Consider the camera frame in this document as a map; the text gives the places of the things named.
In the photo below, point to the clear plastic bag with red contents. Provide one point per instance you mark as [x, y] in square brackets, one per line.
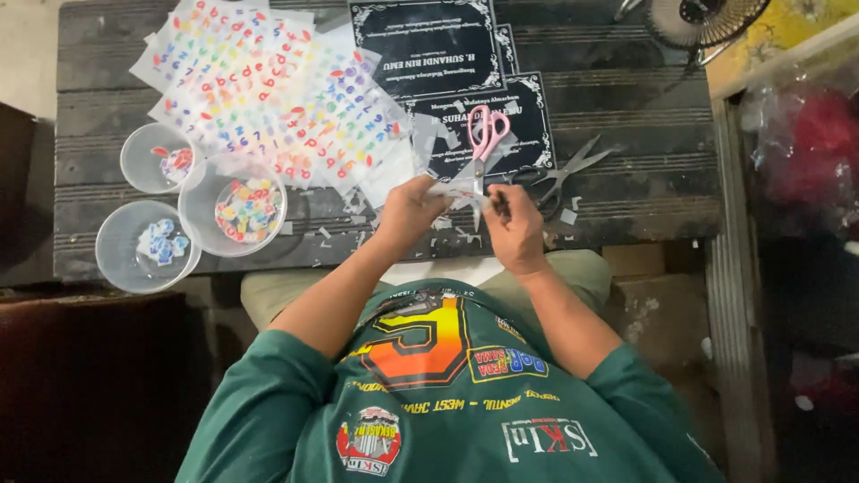
[805, 147]

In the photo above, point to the black and white fan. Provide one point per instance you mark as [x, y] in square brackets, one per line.
[698, 23]

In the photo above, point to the metal shelf rack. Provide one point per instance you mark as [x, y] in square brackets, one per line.
[738, 302]

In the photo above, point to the heap of blue sticker cutouts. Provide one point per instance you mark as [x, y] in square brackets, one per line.
[161, 243]

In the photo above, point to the person's right hand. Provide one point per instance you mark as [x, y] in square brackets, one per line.
[520, 231]

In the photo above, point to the person's left hand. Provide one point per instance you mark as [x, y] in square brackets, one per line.
[406, 214]

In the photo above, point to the black plaque with silver border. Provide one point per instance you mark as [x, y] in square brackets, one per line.
[508, 50]
[429, 47]
[530, 127]

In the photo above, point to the green printed shirt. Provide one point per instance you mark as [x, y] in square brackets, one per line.
[443, 402]

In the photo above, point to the clear sticker sheet piece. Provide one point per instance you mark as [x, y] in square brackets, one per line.
[462, 191]

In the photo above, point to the dark brown furniture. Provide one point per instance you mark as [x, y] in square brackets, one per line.
[100, 389]

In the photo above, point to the person's left fingers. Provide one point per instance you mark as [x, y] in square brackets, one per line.
[436, 198]

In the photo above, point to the heap of multicoloured sticker cutouts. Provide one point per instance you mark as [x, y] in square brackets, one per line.
[248, 211]

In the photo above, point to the heap of red sticker cutouts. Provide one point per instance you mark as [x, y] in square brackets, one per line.
[176, 162]

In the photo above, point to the person's right fingers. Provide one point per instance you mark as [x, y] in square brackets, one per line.
[495, 204]

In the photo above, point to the large clear plastic cup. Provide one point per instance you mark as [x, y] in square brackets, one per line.
[201, 208]

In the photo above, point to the cardboard box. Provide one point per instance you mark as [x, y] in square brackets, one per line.
[657, 315]

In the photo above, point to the pile of colourful letter sticker sheets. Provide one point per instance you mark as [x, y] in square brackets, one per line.
[268, 87]

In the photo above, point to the scattered clear plastic scraps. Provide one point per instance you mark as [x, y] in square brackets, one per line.
[355, 221]

